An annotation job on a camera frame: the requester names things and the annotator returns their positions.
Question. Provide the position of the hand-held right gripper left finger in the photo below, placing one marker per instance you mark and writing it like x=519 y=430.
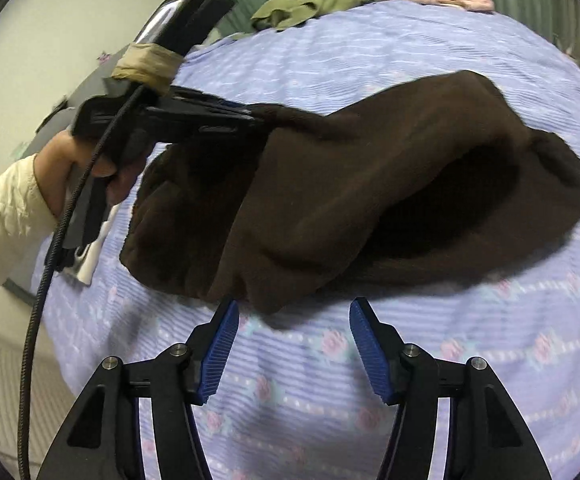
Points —
x=217 y=355

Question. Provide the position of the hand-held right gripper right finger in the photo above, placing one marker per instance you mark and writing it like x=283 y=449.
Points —
x=369 y=355

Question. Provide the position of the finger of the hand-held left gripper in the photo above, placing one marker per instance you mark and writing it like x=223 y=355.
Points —
x=210 y=99
x=205 y=122

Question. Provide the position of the brown pants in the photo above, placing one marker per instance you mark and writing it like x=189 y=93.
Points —
x=345 y=170

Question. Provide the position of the person's left forearm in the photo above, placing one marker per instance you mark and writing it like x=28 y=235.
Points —
x=0 y=220

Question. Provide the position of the person's left hand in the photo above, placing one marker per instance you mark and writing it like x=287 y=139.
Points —
x=55 y=170

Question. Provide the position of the grey padded headboard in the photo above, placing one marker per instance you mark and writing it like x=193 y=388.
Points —
x=95 y=72

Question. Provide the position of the purple toy figure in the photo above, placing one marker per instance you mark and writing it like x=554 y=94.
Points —
x=103 y=55

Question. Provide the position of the olive green garment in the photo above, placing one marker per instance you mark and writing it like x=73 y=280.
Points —
x=310 y=2

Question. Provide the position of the lilac floral bed sheet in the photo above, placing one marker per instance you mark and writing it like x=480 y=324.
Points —
x=369 y=45

